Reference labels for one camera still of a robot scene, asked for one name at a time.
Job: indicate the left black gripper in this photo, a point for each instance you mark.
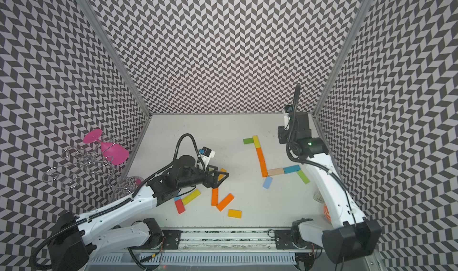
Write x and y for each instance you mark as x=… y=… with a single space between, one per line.
x=214 y=183

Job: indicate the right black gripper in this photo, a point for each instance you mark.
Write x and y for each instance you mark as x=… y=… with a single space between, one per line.
x=282 y=132

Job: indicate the yellow-orange block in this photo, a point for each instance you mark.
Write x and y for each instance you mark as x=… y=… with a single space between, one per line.
x=235 y=213
x=221 y=176

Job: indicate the teal block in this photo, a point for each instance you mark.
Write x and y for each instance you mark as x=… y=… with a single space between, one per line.
x=292 y=169

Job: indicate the yellow block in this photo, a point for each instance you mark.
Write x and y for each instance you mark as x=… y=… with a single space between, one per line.
x=256 y=142

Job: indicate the light blue small block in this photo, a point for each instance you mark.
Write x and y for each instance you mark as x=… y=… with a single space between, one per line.
x=267 y=182

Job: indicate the green small block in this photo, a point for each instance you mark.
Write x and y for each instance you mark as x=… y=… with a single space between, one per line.
x=248 y=141

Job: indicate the natural wood block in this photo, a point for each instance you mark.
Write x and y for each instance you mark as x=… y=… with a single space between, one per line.
x=276 y=171

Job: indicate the green long block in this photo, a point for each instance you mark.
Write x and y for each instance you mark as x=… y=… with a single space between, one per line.
x=303 y=177

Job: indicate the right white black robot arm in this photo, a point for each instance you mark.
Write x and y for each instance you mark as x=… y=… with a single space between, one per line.
x=329 y=199

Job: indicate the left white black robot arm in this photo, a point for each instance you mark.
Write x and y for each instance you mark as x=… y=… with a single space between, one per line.
x=77 y=239

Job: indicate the orange vertical block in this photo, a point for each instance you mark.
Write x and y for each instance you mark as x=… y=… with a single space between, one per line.
x=214 y=197

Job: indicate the orange diagonal block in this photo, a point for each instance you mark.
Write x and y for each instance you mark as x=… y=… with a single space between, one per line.
x=223 y=204

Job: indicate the yellow-green long block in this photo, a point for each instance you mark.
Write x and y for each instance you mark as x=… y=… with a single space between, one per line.
x=191 y=196

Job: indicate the yellow-orange bottom block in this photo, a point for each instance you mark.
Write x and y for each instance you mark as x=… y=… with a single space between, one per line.
x=235 y=213

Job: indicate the red small block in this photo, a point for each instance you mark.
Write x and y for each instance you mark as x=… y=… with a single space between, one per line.
x=180 y=206

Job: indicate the small dark lidded jar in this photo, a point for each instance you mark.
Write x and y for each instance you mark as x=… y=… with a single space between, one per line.
x=318 y=197

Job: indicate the orange patterned bowl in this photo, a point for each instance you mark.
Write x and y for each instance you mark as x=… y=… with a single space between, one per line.
x=326 y=213

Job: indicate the pink plastic wine glass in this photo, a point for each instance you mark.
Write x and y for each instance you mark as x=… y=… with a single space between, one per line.
x=112 y=151

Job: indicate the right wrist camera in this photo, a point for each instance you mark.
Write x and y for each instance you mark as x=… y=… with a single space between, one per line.
x=288 y=109

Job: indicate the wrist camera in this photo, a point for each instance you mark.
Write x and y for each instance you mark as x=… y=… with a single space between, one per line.
x=206 y=154
x=288 y=109

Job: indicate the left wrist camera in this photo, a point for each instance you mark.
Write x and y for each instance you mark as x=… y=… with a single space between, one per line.
x=206 y=154

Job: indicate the aluminium mounting rail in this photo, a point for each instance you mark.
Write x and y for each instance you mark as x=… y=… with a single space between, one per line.
x=232 y=239

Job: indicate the silver wire glass rack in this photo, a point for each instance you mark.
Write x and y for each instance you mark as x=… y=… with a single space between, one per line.
x=86 y=162

